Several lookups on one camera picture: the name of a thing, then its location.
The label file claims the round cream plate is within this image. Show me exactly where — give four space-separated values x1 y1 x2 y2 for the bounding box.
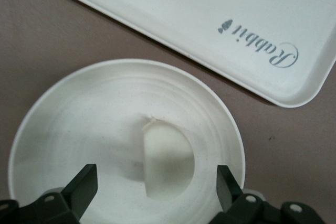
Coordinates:
9 58 246 224

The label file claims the cream rabbit print tray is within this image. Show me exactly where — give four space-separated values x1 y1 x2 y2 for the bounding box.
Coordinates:
27 0 336 109

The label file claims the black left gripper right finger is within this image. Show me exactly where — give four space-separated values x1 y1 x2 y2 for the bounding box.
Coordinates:
209 165 326 224

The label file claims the brown table cloth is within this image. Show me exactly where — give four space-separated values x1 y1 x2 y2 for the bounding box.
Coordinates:
0 0 336 224

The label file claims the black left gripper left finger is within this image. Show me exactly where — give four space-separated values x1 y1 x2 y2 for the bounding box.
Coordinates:
0 164 98 224

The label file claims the white steamed bun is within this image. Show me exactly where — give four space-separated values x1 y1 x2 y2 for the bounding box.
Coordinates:
141 115 195 198

